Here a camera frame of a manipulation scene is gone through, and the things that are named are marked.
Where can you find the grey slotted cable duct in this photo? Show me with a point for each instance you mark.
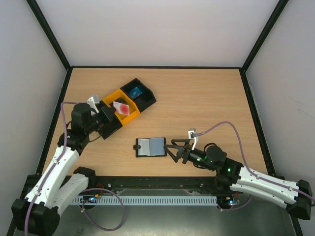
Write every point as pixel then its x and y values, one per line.
pixel 147 201

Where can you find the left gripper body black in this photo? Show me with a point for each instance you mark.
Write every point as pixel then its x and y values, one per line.
pixel 102 120

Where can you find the black cage frame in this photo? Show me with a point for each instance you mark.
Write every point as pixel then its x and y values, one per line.
pixel 280 6

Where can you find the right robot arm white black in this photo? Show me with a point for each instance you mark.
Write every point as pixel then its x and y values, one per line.
pixel 294 197

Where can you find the black leather card holder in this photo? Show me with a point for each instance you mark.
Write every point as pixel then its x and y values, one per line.
pixel 150 147

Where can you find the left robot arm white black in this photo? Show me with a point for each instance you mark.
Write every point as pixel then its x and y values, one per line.
pixel 40 211

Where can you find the black bin right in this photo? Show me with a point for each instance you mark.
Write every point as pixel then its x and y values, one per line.
pixel 142 96

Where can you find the black bin left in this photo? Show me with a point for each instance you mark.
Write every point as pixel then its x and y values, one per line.
pixel 110 128

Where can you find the blue card in bin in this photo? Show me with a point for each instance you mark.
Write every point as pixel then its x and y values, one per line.
pixel 135 92

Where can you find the yellow bin middle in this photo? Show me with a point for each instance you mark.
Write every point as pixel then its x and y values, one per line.
pixel 121 97

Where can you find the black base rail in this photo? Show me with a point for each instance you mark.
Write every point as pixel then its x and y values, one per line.
pixel 204 185

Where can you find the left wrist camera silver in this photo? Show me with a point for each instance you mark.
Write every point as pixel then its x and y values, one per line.
pixel 93 101

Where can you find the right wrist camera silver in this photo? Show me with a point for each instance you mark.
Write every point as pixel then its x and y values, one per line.
pixel 193 135

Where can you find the black bin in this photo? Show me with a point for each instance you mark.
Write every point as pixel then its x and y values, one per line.
pixel 110 128
pixel 142 96

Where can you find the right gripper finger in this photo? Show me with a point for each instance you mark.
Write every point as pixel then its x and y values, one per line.
pixel 175 151
pixel 182 143

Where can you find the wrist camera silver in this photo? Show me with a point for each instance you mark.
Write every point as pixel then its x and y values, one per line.
pixel 193 135
pixel 93 101

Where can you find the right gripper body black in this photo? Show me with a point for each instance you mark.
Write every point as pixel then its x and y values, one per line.
pixel 185 152

